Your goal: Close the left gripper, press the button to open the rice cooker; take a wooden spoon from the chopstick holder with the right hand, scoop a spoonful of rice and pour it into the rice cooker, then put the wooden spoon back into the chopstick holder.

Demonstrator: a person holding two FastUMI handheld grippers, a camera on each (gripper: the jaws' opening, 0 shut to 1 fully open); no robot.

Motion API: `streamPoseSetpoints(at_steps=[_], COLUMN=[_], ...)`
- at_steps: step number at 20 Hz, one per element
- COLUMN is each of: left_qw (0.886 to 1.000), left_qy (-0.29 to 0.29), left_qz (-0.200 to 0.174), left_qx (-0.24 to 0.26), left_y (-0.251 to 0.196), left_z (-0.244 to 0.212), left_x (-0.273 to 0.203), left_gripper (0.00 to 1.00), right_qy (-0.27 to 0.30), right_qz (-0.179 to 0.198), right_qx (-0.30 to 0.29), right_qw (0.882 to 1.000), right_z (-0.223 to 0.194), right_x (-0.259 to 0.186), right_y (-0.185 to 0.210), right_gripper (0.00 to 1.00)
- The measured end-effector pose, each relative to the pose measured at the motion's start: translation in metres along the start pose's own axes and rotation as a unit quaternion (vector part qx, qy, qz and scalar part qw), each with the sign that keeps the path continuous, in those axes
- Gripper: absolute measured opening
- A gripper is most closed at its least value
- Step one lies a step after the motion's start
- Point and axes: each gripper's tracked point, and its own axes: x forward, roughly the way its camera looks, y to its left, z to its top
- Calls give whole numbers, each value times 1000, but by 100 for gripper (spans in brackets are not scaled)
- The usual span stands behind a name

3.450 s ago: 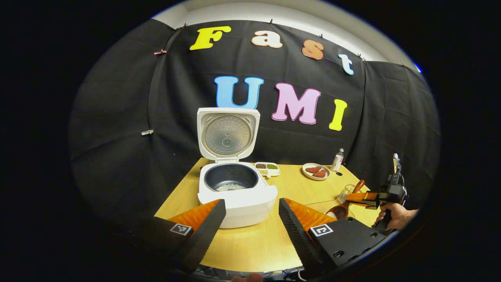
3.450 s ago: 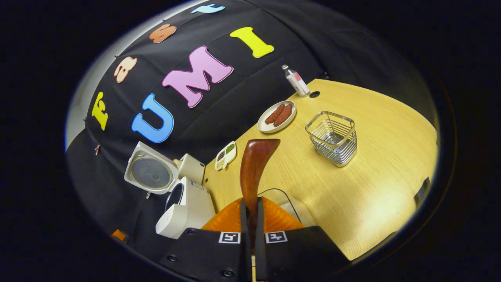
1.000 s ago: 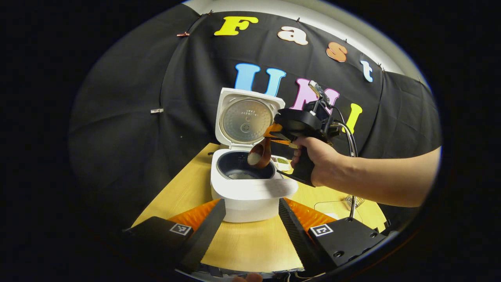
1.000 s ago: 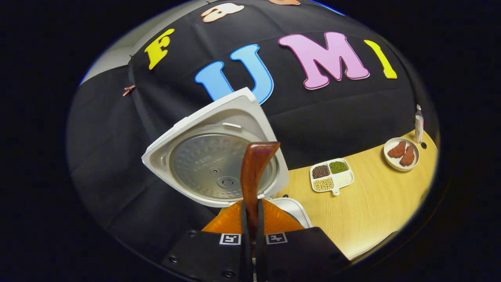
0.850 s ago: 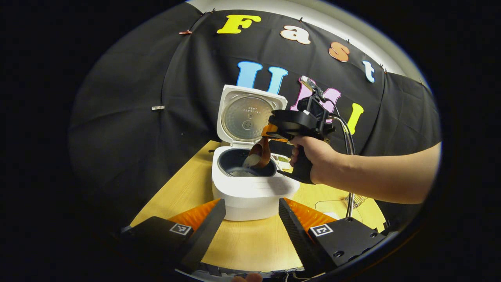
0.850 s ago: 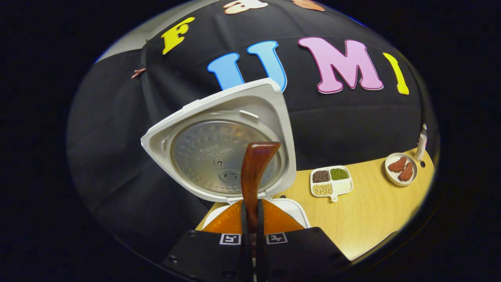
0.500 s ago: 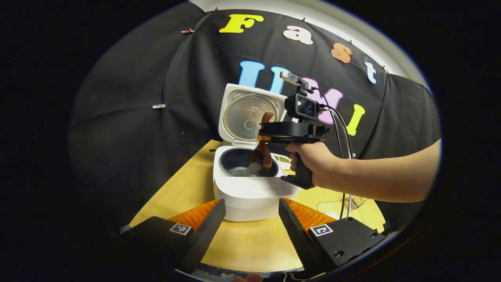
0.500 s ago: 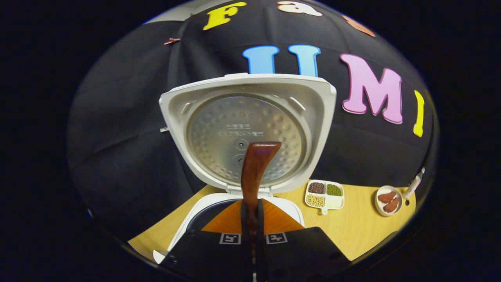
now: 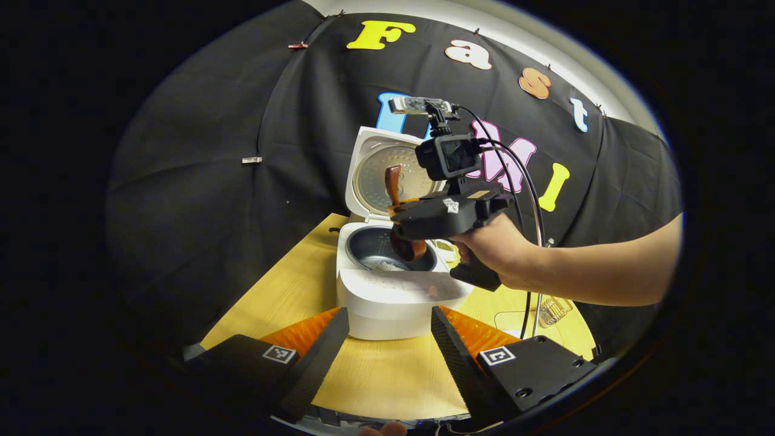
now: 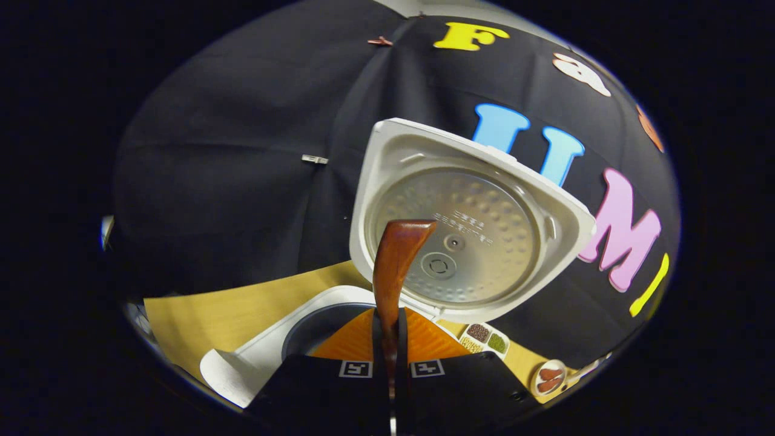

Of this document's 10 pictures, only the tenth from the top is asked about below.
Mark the white divided dish of beans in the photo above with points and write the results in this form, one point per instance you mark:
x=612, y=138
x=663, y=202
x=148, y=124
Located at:
x=486, y=340

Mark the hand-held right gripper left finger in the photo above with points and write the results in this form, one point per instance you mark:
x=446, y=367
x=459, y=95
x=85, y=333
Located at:
x=378, y=345

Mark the white round plate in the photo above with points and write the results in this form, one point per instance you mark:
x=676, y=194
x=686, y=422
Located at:
x=535, y=387

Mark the pink clothes peg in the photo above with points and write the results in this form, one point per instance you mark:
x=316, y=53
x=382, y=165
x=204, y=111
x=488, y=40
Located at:
x=380, y=41

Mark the brown sausage piece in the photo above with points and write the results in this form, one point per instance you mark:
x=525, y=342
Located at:
x=551, y=373
x=548, y=384

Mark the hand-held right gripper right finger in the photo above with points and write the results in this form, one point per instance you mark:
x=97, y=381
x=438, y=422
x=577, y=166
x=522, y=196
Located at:
x=403, y=345

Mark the brown wooden spoon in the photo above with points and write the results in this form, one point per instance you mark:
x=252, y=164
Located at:
x=393, y=266

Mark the white rice cooker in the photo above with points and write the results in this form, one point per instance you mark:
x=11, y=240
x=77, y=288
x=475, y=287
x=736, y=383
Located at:
x=472, y=242

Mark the silver metal clip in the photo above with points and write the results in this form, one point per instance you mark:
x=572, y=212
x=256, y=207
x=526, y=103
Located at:
x=315, y=159

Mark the black backdrop cloth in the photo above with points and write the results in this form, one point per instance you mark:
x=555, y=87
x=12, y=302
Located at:
x=212, y=181

